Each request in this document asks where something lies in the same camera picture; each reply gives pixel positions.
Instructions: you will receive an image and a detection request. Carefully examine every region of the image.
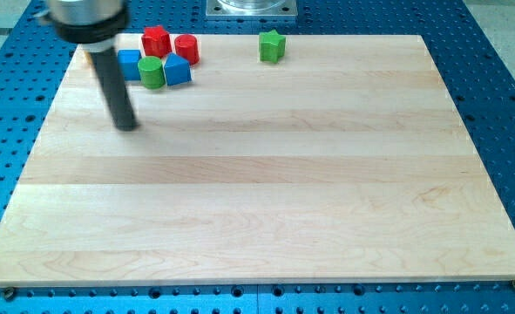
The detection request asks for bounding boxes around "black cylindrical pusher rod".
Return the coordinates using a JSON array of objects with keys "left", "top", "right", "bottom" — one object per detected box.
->
[{"left": 90, "top": 46, "right": 138, "bottom": 131}]

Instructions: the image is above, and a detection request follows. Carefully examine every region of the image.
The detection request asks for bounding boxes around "blue cube block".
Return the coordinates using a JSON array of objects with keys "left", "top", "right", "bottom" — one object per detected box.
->
[{"left": 118, "top": 50, "right": 141, "bottom": 81}]

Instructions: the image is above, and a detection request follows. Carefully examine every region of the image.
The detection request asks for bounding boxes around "green cylinder block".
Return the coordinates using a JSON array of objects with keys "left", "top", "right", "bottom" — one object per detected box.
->
[{"left": 138, "top": 56, "right": 166, "bottom": 89}]

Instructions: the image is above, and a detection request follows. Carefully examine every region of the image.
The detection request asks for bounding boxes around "red star block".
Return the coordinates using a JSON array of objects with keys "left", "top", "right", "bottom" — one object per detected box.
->
[{"left": 141, "top": 25, "right": 172, "bottom": 58}]

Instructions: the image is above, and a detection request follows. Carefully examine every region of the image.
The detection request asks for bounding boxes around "blue triangle block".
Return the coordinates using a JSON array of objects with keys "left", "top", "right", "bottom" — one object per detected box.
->
[{"left": 164, "top": 53, "right": 192, "bottom": 85}]

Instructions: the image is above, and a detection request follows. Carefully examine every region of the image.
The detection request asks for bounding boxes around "red cylinder block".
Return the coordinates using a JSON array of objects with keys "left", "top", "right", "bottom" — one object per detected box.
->
[{"left": 174, "top": 34, "right": 200, "bottom": 65}]

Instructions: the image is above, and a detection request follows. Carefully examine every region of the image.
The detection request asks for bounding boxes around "green star block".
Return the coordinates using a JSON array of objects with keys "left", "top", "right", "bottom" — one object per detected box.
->
[{"left": 259, "top": 30, "right": 287, "bottom": 64}]

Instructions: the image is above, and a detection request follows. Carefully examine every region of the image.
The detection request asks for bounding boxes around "light wooden board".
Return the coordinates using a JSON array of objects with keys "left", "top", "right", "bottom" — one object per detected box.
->
[{"left": 0, "top": 35, "right": 515, "bottom": 287}]

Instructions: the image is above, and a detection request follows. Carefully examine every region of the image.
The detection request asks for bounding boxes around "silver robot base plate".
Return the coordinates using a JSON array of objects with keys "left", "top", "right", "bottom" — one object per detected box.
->
[{"left": 205, "top": 0, "right": 298, "bottom": 19}]

